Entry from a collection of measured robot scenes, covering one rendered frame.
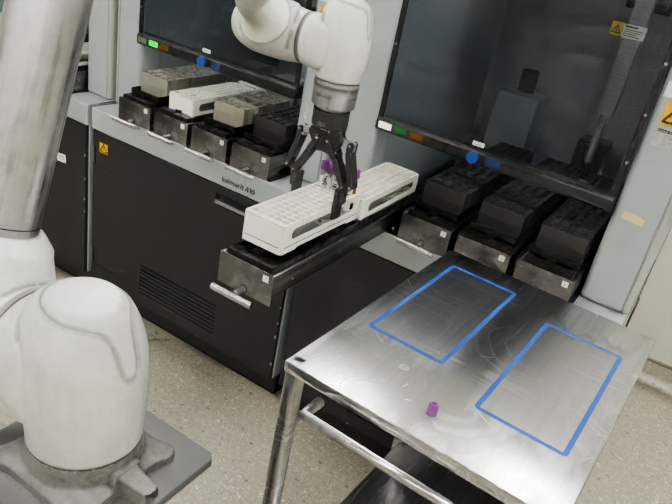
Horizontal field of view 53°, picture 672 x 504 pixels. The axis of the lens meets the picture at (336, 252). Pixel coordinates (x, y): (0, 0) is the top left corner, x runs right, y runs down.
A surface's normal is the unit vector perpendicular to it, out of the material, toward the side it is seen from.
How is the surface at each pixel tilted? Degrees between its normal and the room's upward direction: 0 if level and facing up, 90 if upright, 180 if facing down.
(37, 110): 82
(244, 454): 0
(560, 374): 0
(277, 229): 89
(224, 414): 0
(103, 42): 90
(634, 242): 90
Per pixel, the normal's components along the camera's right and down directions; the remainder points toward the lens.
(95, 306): 0.26, -0.84
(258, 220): -0.53, 0.29
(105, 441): 0.53, 0.48
